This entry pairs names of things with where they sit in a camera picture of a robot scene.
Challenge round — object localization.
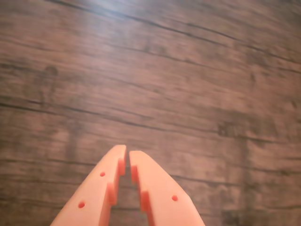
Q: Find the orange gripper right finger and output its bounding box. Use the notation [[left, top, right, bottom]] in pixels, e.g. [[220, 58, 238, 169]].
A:
[[128, 150, 206, 226]]

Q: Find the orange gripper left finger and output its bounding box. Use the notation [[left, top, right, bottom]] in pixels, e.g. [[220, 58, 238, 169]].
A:
[[49, 144, 127, 226]]

